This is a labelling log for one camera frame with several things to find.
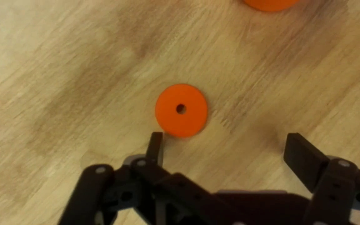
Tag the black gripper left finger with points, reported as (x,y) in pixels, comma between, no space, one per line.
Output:
(142,184)

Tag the orange plastic cup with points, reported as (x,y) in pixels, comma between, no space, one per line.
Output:
(270,6)

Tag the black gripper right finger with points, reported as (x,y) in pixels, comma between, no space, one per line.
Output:
(333,182)

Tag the orange disk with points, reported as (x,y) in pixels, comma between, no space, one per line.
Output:
(182,111)

